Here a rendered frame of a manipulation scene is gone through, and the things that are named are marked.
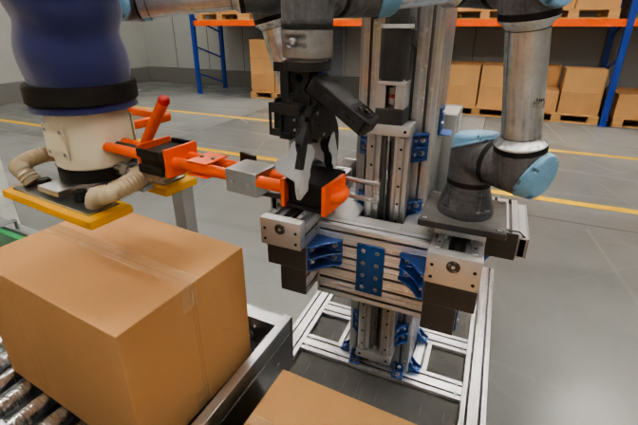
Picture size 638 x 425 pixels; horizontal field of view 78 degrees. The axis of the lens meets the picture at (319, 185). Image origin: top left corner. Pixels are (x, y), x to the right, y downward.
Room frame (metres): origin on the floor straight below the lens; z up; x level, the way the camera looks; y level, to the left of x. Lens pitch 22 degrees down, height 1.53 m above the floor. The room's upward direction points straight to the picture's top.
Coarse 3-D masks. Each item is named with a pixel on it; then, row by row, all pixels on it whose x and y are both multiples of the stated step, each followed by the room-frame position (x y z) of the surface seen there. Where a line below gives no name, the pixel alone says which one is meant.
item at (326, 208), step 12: (312, 168) 0.65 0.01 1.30; (288, 180) 0.60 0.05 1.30; (312, 180) 0.59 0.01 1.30; (324, 180) 0.59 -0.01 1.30; (336, 180) 0.59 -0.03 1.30; (288, 192) 0.60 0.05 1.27; (312, 192) 0.58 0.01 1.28; (324, 192) 0.56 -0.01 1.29; (288, 204) 0.60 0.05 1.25; (300, 204) 0.59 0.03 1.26; (312, 204) 0.58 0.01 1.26; (324, 204) 0.56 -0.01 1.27; (336, 204) 0.59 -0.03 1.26; (324, 216) 0.56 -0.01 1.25
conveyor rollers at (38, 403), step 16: (0, 336) 1.05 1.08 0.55; (0, 352) 1.02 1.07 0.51; (0, 368) 0.94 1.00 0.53; (0, 384) 0.87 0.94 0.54; (32, 384) 0.86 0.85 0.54; (224, 384) 0.86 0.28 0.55; (0, 400) 0.80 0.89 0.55; (16, 400) 0.82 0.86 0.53; (32, 400) 0.81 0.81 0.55; (48, 400) 0.81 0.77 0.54; (0, 416) 0.78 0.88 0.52; (16, 416) 0.76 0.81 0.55; (32, 416) 0.77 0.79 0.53; (48, 416) 0.76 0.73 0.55; (64, 416) 0.76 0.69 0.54
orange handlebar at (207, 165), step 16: (144, 112) 1.19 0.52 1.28; (112, 144) 0.83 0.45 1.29; (176, 160) 0.73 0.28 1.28; (192, 160) 0.71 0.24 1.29; (208, 160) 0.71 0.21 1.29; (224, 160) 0.73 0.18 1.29; (208, 176) 0.70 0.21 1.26; (224, 176) 0.67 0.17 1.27; (272, 176) 0.67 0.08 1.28; (336, 192) 0.58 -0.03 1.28
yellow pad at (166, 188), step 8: (184, 176) 0.95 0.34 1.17; (192, 176) 0.95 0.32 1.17; (160, 184) 0.89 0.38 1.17; (168, 184) 0.90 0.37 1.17; (176, 184) 0.90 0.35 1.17; (184, 184) 0.91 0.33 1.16; (192, 184) 0.93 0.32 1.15; (152, 192) 0.89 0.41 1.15; (160, 192) 0.87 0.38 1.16; (168, 192) 0.87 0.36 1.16; (176, 192) 0.89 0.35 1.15
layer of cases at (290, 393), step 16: (272, 384) 0.86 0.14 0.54; (288, 384) 0.86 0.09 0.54; (304, 384) 0.86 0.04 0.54; (320, 384) 0.86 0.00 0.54; (272, 400) 0.81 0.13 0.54; (288, 400) 0.81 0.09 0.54; (304, 400) 0.81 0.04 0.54; (320, 400) 0.81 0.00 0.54; (336, 400) 0.81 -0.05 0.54; (352, 400) 0.81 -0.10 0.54; (256, 416) 0.76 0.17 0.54; (272, 416) 0.76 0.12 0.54; (288, 416) 0.76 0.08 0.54; (304, 416) 0.76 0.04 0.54; (320, 416) 0.76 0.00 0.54; (336, 416) 0.76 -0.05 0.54; (352, 416) 0.76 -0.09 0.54; (368, 416) 0.76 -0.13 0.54; (384, 416) 0.76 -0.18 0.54
